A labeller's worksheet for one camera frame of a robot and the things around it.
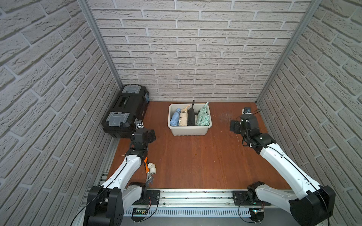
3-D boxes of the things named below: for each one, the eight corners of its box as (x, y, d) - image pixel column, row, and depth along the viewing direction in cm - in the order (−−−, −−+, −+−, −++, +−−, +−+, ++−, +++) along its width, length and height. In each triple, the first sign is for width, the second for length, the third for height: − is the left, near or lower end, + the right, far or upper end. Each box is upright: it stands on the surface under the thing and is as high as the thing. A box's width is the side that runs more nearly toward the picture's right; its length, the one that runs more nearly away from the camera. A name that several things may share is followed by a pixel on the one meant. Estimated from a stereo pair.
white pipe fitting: (150, 176, 82) (150, 174, 80) (147, 165, 86) (146, 163, 84) (157, 172, 83) (157, 171, 81) (154, 162, 87) (153, 160, 85)
